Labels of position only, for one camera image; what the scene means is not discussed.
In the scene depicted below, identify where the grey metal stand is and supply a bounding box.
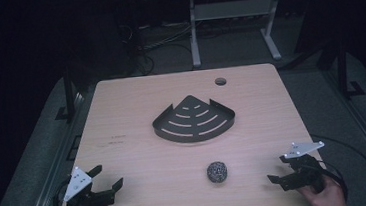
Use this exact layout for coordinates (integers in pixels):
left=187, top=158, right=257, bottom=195
left=186, top=0, right=288, bottom=69

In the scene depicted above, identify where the black frame post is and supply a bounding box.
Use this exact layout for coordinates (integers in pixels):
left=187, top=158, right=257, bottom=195
left=334, top=31, right=366, bottom=101
left=50, top=64, right=77, bottom=122

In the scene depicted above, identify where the black metal corner shelf rack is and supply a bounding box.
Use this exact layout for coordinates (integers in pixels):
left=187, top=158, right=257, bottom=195
left=149, top=91, right=238, bottom=147

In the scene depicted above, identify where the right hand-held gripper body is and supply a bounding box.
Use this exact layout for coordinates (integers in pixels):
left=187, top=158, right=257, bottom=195
left=276, top=139, right=330, bottom=198

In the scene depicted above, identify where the bundle of floor cables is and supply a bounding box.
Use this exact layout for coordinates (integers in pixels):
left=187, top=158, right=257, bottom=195
left=117, top=15, right=202, bottom=78

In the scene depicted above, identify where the person's right hand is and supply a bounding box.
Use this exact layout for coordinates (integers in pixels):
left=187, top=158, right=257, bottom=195
left=297, top=172, right=349, bottom=206

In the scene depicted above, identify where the steel wool ball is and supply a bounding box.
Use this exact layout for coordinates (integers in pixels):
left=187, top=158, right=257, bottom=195
left=205, top=159, right=229, bottom=184

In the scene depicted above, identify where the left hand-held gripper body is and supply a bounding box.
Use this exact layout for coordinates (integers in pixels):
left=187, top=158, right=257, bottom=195
left=59, top=162, right=118, bottom=206

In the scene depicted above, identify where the round table cable hole grommet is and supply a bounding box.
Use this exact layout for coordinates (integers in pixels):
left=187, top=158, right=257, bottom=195
left=214, top=76, right=228, bottom=87

